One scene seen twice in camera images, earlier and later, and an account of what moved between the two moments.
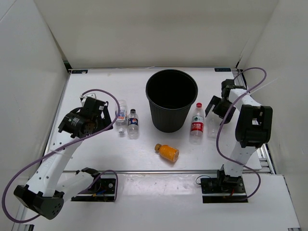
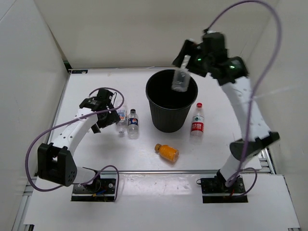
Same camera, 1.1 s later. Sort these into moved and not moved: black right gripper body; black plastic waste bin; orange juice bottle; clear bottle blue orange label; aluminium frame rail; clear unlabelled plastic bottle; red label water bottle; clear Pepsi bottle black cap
Moved: clear bottle blue orange label; clear unlabelled plastic bottle; black right gripper body
Not moved: aluminium frame rail; clear Pepsi bottle black cap; black plastic waste bin; orange juice bottle; red label water bottle
